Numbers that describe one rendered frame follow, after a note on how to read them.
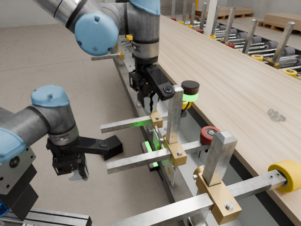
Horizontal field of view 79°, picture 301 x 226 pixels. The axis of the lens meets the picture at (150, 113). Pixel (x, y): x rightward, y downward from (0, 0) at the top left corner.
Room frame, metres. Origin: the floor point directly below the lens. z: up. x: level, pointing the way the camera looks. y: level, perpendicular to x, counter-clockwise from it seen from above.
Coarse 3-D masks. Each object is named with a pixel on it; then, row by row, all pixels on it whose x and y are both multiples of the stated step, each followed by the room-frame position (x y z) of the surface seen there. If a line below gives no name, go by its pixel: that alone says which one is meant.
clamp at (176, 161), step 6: (168, 144) 0.49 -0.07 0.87; (174, 144) 0.49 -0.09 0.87; (180, 144) 0.49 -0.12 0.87; (174, 150) 0.46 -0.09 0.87; (180, 150) 0.46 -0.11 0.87; (174, 156) 0.43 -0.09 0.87; (180, 156) 0.43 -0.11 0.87; (186, 156) 0.44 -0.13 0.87; (174, 162) 0.42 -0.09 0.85; (180, 162) 0.43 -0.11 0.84
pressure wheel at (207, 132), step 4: (204, 128) 0.54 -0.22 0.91; (208, 128) 0.54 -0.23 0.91; (212, 128) 0.54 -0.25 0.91; (216, 128) 0.54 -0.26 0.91; (204, 132) 0.52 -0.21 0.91; (208, 132) 0.52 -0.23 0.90; (212, 132) 0.52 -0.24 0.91; (200, 136) 0.52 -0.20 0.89; (204, 136) 0.50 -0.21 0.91; (208, 136) 0.50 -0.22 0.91; (212, 136) 0.50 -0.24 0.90; (204, 140) 0.49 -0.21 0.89; (208, 140) 0.49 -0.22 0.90; (208, 144) 0.48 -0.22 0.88
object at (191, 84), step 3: (186, 81) 0.55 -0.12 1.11; (189, 81) 0.55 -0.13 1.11; (192, 81) 0.55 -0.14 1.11; (183, 84) 0.53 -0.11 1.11; (186, 84) 0.53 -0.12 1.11; (189, 84) 0.53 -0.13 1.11; (192, 84) 0.53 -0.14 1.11; (195, 84) 0.53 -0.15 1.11; (198, 84) 0.53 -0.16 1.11; (186, 87) 0.51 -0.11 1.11; (189, 87) 0.51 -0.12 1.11; (192, 87) 0.51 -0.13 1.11; (195, 87) 0.51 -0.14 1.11; (186, 108) 0.53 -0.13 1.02; (183, 111) 0.53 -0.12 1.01
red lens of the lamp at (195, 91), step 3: (183, 81) 0.55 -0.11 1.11; (195, 81) 0.55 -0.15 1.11; (183, 87) 0.51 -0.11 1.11; (198, 87) 0.51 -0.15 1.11; (186, 90) 0.50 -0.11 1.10; (189, 90) 0.50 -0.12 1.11; (192, 90) 0.50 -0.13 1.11; (195, 90) 0.50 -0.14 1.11; (198, 90) 0.51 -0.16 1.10; (186, 93) 0.50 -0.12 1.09; (189, 93) 0.50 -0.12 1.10; (192, 93) 0.50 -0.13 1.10; (195, 93) 0.50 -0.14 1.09
